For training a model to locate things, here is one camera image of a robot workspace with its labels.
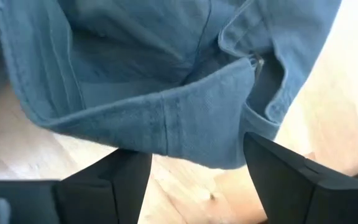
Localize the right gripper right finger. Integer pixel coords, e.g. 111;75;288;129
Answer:
243;131;358;224

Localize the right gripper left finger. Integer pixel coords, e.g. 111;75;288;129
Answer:
53;148;154;224

